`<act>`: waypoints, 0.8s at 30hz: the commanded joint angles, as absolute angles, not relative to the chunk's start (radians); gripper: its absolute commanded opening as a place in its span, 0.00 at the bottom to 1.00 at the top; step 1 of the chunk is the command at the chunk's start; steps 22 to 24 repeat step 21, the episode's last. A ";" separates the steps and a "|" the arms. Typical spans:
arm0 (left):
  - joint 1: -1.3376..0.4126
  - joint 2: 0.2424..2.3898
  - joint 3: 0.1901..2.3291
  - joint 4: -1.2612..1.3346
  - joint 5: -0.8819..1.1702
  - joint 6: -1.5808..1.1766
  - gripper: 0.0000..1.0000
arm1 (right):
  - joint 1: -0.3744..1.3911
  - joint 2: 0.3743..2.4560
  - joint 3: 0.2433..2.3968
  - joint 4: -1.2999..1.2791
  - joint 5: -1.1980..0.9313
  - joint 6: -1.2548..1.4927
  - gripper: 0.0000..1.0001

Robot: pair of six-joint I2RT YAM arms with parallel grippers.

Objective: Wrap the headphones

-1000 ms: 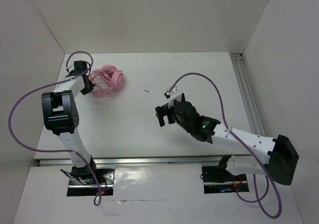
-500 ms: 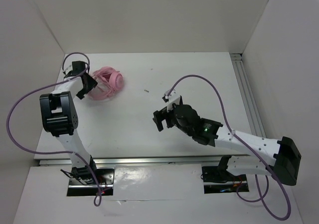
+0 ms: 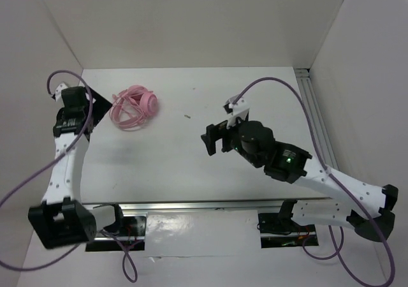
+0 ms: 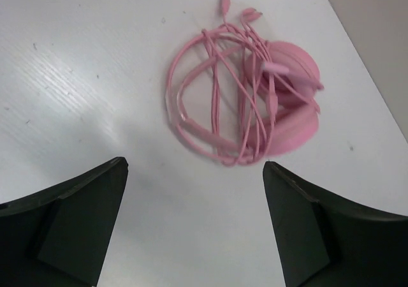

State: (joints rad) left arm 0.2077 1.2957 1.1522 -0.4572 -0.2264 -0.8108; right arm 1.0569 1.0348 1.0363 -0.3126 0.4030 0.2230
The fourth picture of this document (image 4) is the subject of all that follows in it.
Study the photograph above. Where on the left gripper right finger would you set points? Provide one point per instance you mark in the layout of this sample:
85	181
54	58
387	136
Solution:
324	239

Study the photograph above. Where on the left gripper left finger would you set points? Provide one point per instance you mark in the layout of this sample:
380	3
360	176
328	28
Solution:
59	236

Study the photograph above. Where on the pink headphones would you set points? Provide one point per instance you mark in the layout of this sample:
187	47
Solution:
277	110

